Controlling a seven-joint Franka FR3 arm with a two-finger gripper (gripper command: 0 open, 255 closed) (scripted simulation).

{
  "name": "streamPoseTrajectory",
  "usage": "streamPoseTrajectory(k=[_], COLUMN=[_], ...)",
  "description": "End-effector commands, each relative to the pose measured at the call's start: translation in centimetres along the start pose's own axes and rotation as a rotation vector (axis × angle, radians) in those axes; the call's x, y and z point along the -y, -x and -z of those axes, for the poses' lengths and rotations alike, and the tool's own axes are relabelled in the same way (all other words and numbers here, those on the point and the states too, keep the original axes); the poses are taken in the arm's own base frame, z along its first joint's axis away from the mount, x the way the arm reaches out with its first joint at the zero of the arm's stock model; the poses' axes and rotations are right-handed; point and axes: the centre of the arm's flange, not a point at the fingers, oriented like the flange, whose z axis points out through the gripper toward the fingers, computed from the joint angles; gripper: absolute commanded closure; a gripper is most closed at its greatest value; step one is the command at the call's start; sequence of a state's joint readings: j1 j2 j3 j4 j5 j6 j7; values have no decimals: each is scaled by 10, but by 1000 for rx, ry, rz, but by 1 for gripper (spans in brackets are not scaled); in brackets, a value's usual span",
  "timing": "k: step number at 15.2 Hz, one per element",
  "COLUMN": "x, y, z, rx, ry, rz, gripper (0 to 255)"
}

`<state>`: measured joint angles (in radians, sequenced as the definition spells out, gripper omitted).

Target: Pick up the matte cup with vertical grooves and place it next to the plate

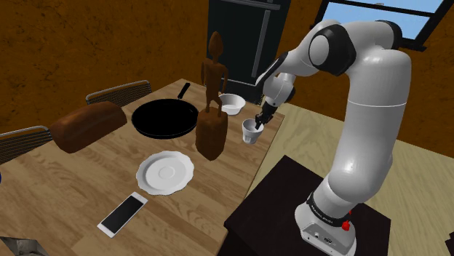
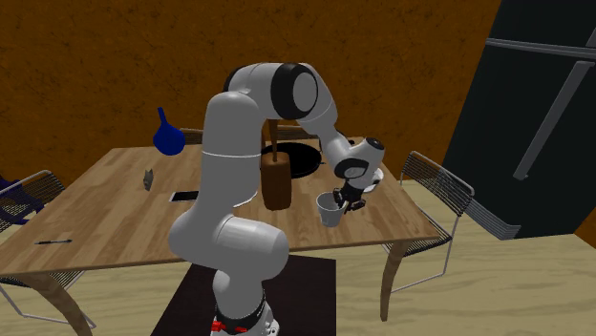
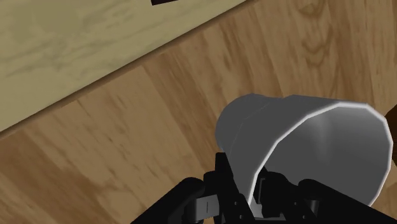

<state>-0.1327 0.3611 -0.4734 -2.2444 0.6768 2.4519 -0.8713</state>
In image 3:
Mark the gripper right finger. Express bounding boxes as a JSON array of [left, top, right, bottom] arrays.
[[258, 167, 397, 224]]

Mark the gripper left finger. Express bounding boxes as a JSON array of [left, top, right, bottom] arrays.
[[130, 151, 256, 224]]

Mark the grey cup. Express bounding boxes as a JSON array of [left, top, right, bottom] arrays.
[[214, 93, 394, 209]]

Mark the pale wooden table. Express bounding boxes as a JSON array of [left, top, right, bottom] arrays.
[[0, 0, 249, 132]]

